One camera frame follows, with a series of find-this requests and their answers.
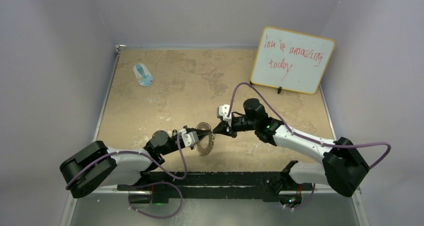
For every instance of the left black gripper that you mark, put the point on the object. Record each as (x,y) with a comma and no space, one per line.
(201,133)

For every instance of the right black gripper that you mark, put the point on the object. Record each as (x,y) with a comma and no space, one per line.
(224,128)

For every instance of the metal disc with keyrings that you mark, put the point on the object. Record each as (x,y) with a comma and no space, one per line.
(206,144)

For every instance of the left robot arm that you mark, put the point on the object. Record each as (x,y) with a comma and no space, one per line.
(97,165)

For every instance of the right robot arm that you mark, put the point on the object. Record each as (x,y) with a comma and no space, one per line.
(337,163)

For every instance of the black base beam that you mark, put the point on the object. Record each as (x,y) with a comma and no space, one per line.
(268,186)

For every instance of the blue white blister package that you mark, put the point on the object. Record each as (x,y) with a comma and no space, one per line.
(143,75)

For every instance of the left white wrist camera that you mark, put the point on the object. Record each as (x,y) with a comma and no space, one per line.
(189,137)

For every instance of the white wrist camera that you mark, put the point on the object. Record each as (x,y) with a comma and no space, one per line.
(189,137)
(223,113)

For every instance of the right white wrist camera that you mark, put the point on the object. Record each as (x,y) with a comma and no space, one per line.
(223,113)

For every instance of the whiteboard with yellow frame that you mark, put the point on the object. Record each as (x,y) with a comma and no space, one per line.
(291,60)

